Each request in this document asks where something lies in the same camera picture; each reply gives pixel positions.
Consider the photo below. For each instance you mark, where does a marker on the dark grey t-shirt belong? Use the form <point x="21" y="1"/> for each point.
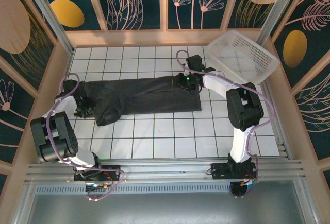
<point x="144" y="95"/>

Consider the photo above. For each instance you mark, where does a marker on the aluminium corner post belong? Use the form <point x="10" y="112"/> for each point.
<point x="276" y="7"/>
<point x="49" y="13"/>

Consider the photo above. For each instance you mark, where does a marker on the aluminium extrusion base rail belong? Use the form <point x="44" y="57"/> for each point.
<point x="165" y="168"/>

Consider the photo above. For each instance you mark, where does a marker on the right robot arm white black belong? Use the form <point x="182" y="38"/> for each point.
<point x="219" y="83"/>

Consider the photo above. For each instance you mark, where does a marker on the white plastic laundry basket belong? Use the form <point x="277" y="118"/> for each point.
<point x="245" y="54"/>

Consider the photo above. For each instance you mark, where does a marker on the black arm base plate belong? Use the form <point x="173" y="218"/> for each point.
<point x="111" y="170"/>
<point x="219" y="171"/>

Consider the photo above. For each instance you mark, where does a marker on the wall panel orange circle leaves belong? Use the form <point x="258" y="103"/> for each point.
<point x="126" y="2"/>

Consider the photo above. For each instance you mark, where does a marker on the wall panel yellow oval feather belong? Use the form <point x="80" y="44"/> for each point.
<point x="67" y="13"/>

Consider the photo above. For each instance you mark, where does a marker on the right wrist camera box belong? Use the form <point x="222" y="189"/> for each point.
<point x="194" y="63"/>

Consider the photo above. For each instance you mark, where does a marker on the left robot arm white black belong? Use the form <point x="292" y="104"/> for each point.
<point x="65" y="105"/>

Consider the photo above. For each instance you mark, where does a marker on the wall panel pink flowers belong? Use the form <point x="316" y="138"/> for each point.
<point x="196" y="2"/>

